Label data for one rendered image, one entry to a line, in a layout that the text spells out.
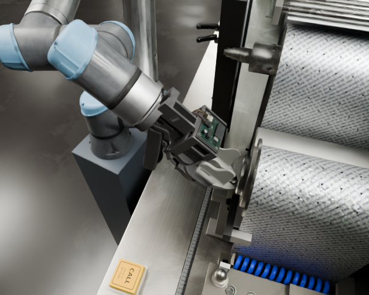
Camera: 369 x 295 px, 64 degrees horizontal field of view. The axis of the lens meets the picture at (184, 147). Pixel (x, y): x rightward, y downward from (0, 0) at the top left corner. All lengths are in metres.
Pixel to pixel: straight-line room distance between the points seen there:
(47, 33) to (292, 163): 0.45
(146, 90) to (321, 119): 0.40
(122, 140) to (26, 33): 0.54
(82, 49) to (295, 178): 0.37
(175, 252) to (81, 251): 1.11
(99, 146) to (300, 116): 0.63
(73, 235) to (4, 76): 1.79
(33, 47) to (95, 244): 1.49
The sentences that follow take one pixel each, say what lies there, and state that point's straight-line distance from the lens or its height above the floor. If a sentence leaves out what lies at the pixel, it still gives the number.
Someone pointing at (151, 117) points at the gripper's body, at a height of 1.41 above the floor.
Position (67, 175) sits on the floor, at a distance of 2.20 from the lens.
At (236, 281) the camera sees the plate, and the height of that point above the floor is 1.03.
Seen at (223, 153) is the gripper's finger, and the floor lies 1.30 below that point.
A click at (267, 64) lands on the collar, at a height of 1.34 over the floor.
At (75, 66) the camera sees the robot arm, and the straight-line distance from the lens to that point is 0.42.
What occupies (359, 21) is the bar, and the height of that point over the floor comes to 1.45.
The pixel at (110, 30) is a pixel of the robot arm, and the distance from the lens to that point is 0.51.
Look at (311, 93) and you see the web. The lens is 0.64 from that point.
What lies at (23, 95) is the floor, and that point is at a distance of 2.94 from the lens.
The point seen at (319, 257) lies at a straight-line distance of 0.67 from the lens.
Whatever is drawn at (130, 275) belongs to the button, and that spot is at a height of 0.92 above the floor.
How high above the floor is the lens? 1.71
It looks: 51 degrees down
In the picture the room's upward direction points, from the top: straight up
